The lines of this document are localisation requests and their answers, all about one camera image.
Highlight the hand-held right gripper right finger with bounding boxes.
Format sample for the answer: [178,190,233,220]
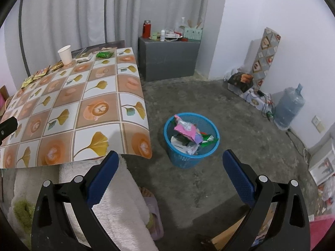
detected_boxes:
[222,149,312,251]

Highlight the black white printed box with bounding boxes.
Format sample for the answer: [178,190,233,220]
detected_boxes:
[171,135,199,155]

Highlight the wall socket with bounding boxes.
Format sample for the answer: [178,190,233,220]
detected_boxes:
[312,115,325,132]

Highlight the large green snack bag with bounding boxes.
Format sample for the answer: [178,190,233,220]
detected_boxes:
[200,134,219,145]

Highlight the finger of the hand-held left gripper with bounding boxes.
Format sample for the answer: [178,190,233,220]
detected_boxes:
[0,117,19,143]

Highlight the white paper cup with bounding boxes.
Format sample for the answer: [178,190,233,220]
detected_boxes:
[58,45,72,65]

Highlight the blue water jug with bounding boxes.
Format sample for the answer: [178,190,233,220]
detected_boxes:
[274,83,306,131]

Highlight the red thermos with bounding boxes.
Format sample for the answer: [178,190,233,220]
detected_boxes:
[142,20,152,38]

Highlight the yellow bear snack sachet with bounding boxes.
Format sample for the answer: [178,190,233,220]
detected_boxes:
[33,68,50,80]

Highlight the black cables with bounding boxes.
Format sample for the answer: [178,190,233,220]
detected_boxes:
[246,89,275,122]

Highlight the blue plastic wastebasket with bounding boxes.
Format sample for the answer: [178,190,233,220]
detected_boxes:
[164,112,220,169]

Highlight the green fluffy cloth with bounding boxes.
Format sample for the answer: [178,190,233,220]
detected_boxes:
[13,199,36,226]

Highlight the white drawer cabinet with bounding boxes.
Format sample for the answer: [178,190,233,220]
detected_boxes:
[309,138,335,183]

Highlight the clear plastic bag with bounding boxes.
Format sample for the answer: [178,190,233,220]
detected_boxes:
[318,180,335,212]

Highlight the purple slipper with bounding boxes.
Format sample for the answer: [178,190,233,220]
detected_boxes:
[141,187,164,241]

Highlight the grey cabinet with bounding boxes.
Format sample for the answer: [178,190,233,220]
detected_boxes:
[138,36,201,82]

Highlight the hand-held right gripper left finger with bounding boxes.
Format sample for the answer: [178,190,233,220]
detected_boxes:
[30,150,120,251]

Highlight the dark printed placemat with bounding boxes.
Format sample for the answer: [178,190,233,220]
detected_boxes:
[71,40,125,58]

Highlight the rolled patterned tablecloth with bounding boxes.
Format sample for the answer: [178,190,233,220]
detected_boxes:
[252,27,282,87]

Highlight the yellow green snack sachet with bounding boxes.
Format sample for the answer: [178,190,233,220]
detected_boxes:
[21,75,35,89]

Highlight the flat brown cardboard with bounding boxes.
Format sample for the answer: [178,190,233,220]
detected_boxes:
[212,209,273,251]

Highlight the dark snack box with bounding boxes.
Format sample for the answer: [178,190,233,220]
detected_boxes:
[228,73,254,92]

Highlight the pink purple snack bag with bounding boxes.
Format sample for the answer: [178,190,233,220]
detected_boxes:
[174,115,203,143]

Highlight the grey curtain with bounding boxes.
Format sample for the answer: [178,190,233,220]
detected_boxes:
[3,0,228,92]

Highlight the white foam box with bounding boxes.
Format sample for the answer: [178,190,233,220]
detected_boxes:
[228,84,273,110]

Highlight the green calendar box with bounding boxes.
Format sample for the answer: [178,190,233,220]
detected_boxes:
[183,27,203,41]

